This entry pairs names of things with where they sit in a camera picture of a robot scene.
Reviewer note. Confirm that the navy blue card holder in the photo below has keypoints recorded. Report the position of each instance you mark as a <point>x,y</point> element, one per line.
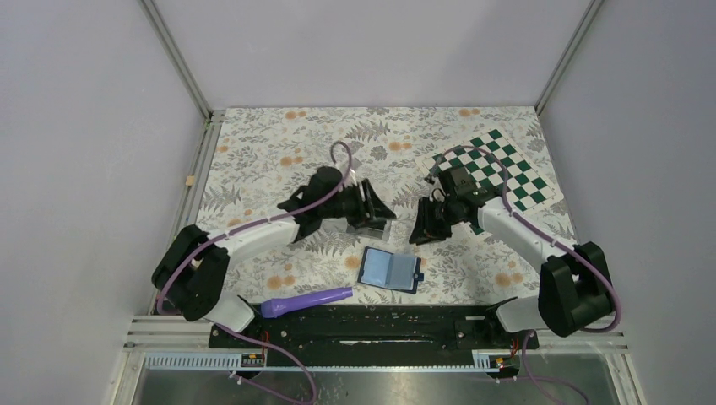
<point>390,271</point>

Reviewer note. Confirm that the green white checkerboard mat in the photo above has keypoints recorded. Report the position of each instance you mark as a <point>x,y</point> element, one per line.
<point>489,165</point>

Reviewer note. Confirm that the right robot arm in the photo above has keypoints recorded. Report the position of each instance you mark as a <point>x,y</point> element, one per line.
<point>574,289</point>

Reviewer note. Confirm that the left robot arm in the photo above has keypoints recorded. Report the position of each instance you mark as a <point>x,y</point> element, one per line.
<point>191,274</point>

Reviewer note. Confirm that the purple plastic handle tool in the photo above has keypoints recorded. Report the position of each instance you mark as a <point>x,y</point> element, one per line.
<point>277,307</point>

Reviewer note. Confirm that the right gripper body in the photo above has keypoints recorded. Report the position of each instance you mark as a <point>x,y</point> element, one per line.
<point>445,216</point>

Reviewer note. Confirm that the floral patterned table mat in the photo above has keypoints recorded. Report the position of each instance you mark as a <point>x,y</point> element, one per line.
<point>262,156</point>

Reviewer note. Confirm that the clear plastic card box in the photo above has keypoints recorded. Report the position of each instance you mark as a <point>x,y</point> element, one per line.
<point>378,229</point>

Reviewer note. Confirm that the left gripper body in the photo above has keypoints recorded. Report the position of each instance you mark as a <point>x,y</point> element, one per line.
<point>350,206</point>

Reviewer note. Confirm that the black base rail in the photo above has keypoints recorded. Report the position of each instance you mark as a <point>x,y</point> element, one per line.
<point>362,337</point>

